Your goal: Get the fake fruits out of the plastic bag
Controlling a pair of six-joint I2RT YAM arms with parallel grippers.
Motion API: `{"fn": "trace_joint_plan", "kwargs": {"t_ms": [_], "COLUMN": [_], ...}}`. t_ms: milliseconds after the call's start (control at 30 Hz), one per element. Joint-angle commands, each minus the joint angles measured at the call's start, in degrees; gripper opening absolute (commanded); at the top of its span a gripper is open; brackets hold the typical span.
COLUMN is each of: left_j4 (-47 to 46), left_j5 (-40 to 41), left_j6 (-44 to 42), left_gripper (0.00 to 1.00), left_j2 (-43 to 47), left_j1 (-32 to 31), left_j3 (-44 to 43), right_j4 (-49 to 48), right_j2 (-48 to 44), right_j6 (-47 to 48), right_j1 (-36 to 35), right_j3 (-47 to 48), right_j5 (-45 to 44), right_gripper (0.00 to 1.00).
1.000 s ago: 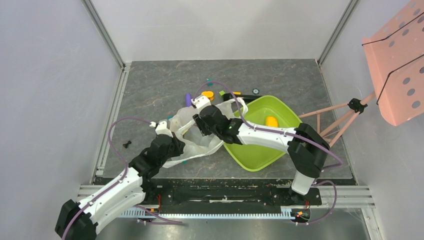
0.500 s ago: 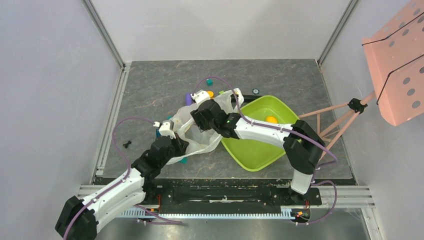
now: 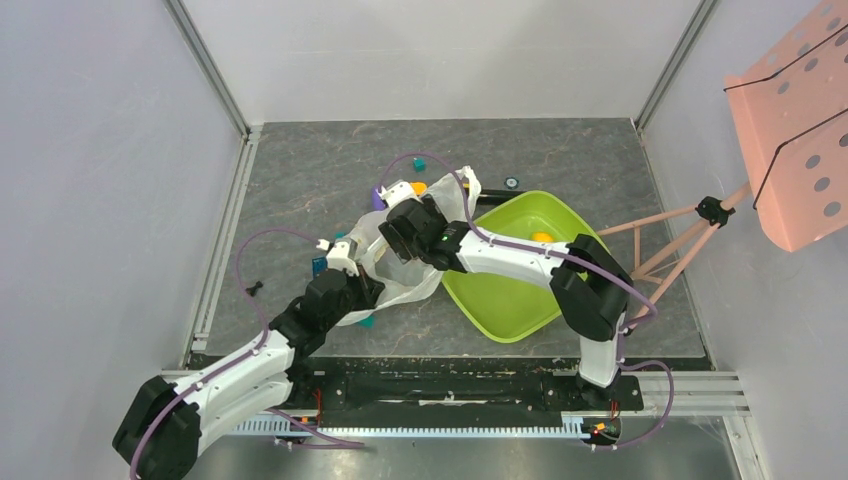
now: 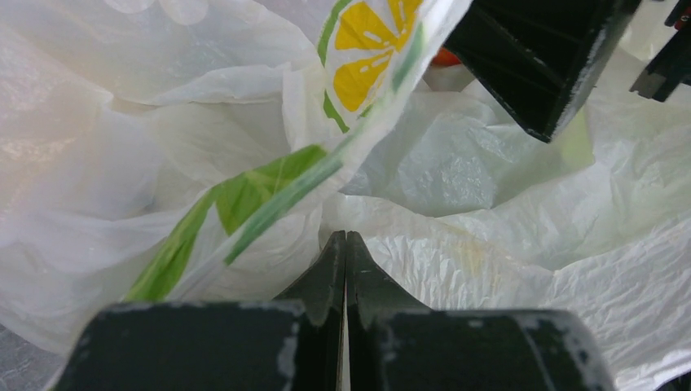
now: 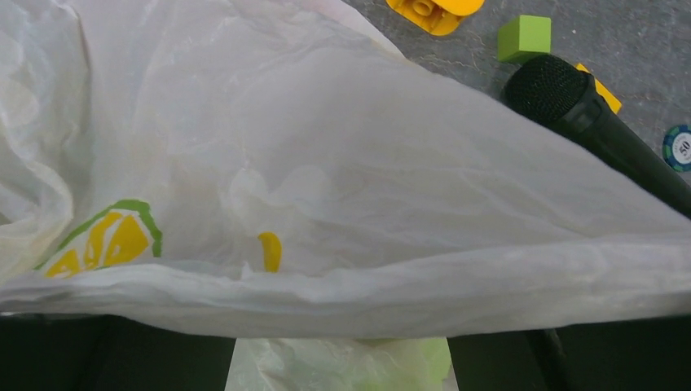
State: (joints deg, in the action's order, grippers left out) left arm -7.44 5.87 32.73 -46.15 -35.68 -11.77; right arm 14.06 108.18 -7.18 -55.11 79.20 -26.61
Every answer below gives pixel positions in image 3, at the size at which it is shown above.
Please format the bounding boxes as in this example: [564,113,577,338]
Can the white plastic bag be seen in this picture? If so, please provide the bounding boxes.
[338,165,482,326]

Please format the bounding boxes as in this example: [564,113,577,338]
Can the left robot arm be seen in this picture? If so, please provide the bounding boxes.
[111,269,385,479]

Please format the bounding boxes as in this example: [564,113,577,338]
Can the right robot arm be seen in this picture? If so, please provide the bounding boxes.
[379,195,633,408]

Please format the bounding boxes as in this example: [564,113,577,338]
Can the orange fake fruit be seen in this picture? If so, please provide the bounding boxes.
[530,231,554,243]

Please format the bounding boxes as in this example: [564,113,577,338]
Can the teal block near base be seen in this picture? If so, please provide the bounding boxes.
[357,315,375,329]

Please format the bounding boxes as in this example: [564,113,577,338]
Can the yellow oval toy piece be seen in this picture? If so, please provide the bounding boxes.
[411,182,428,196]

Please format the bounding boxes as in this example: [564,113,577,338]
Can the purple toy eggplant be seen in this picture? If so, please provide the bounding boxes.
[370,188,386,211]

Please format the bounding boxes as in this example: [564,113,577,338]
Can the black marker pen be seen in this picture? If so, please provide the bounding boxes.
[477,189,524,206]

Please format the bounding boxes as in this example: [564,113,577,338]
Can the green plastic tray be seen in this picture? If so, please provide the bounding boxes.
[442,191,597,343]

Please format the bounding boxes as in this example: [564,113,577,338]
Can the pink music stand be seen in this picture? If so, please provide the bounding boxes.
[604,1,847,302]

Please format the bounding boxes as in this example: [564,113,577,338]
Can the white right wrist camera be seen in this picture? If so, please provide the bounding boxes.
[375,180,419,210]

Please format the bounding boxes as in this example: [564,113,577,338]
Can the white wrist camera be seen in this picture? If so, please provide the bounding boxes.
[375,180,419,210]
[315,237,360,276]

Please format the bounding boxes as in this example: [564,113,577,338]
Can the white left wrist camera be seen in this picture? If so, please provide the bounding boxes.
[315,237,360,276]

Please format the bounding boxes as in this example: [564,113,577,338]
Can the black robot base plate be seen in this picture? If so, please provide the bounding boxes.
[284,356,644,412]

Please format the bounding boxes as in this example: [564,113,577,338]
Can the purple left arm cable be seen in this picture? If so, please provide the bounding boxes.
[127,228,333,480]

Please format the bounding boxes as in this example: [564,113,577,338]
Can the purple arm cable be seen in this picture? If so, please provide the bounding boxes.
[376,150,677,452]
[127,228,333,480]

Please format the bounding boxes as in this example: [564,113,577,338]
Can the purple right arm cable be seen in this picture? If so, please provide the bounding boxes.
[376,150,677,452]

